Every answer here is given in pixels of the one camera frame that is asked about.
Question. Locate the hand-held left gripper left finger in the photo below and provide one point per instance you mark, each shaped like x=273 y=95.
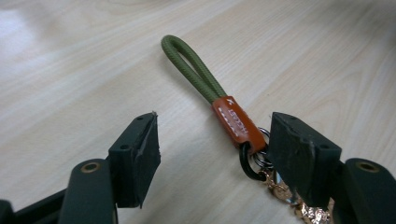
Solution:
x=134 y=168

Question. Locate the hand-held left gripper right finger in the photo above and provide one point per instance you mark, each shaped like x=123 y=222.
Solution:
x=306 y=161

